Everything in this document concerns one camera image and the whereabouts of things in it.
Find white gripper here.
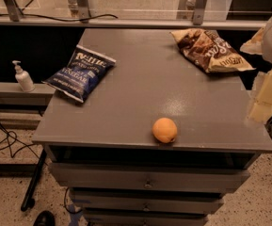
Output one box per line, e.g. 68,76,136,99
240,27,272,124

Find brown chip bag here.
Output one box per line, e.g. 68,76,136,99
171,28,254,73

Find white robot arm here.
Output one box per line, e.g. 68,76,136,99
240,17,272,123

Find blue kettle chip bag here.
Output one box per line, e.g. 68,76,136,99
43,45,116,103

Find orange fruit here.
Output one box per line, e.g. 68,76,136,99
152,118,177,143

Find grey drawer cabinet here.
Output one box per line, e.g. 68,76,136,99
34,28,272,226

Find white pump bottle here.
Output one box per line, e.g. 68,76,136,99
12,60,35,92

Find black shoe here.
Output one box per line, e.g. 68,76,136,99
33,211,56,226

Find black table leg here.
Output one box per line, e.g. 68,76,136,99
21,151,46,212

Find metal railing frame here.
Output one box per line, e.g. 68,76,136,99
0,0,266,30

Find black cable on ledge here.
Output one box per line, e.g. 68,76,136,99
0,12,119,23

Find black floor cables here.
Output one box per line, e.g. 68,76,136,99
0,92,42,160

